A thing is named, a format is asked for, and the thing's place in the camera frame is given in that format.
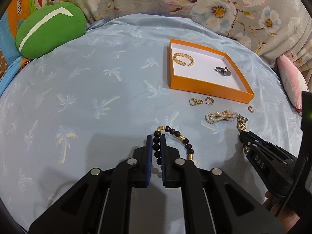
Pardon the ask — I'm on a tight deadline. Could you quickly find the gold wristwatch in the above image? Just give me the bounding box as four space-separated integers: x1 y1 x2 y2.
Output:
236 114 250 155

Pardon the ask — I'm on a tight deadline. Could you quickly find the black gold bead bracelet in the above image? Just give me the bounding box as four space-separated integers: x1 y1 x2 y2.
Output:
152 125 195 170

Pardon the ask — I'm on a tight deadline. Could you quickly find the small gold hoop earring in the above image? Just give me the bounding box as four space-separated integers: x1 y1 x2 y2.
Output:
248 106 254 113

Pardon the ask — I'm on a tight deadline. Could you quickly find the white pearl bracelet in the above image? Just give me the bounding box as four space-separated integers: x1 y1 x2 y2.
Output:
205 109 239 124

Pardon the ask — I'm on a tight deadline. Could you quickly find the gold double hoop earring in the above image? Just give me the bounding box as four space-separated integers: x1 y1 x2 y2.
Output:
189 98 204 106

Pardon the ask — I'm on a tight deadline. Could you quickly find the orange jewelry box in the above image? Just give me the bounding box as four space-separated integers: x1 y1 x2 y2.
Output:
168 39 255 104

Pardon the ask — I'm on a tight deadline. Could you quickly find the right hand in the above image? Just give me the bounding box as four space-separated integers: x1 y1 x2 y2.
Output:
264 191 301 233

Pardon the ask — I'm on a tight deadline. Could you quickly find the pink white plush pillow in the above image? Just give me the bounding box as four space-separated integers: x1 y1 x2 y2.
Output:
276 54 309 113

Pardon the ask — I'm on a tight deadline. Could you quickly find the light blue palm sheet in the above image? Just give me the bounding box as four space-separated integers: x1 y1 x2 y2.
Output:
1 14 302 229

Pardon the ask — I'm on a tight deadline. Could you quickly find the grey floral blanket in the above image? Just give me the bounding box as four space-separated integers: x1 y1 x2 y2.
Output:
54 0 311 72

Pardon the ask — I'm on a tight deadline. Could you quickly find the green plush pillow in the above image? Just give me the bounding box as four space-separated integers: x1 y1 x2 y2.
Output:
16 2 86 59

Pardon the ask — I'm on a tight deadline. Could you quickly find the orange cartoon pillow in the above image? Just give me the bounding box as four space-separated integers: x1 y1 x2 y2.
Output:
1 0 54 93

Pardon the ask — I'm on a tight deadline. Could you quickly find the gold chain bracelet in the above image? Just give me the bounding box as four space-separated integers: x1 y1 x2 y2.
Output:
172 52 196 67

